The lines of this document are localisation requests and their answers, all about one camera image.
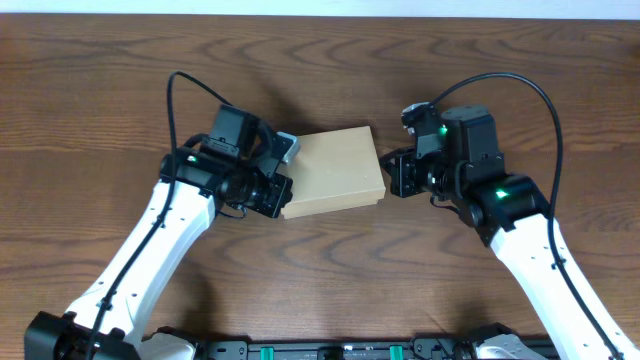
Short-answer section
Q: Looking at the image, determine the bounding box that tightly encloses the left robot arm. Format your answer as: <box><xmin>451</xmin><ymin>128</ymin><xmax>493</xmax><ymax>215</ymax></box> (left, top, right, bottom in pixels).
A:
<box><xmin>24</xmin><ymin>105</ymin><xmax>300</xmax><ymax>359</ymax></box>

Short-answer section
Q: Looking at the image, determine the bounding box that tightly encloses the cardboard box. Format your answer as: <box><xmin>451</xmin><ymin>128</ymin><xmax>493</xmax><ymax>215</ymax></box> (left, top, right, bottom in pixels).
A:
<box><xmin>281</xmin><ymin>126</ymin><xmax>386</xmax><ymax>219</ymax></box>

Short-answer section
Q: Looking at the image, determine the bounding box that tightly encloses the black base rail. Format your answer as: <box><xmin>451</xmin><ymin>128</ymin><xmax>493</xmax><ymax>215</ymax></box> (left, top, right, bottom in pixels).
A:
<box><xmin>139</xmin><ymin>322</ymin><xmax>561</xmax><ymax>360</ymax></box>

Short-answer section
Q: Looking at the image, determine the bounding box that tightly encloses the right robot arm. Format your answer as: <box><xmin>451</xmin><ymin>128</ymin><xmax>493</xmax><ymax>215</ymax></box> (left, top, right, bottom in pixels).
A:
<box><xmin>380</xmin><ymin>103</ymin><xmax>639</xmax><ymax>359</ymax></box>

